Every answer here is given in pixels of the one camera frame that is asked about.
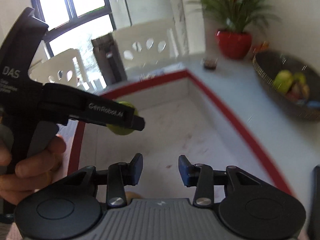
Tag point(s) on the window frame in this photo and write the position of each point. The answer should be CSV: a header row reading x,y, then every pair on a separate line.
x,y
62,16

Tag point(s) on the red cardboard box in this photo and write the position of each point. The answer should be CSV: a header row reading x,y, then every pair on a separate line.
x,y
183,117

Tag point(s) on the dark fruit bowl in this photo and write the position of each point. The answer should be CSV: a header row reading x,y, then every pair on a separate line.
x,y
290,82

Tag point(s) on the red potted plant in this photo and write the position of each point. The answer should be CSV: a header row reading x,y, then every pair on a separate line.
x,y
234,16

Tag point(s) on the grey thermos bottle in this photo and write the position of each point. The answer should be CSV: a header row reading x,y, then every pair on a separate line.
x,y
108,58

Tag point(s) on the person's left hand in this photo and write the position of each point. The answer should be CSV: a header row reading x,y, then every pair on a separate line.
x,y
33,173

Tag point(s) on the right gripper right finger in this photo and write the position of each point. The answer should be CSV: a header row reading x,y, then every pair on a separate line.
x,y
203,177

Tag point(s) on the small dark glass cup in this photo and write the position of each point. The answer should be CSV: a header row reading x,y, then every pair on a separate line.
x,y
209,64

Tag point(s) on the white chair near fridge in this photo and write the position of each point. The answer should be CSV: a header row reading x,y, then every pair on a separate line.
x,y
148,42

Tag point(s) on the white chair near window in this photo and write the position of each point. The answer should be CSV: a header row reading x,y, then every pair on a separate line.
x,y
66,68

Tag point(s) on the white refrigerator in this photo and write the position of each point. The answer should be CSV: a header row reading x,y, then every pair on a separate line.
x,y
131,12

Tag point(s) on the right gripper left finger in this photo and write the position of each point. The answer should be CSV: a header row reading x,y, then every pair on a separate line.
x,y
116,177

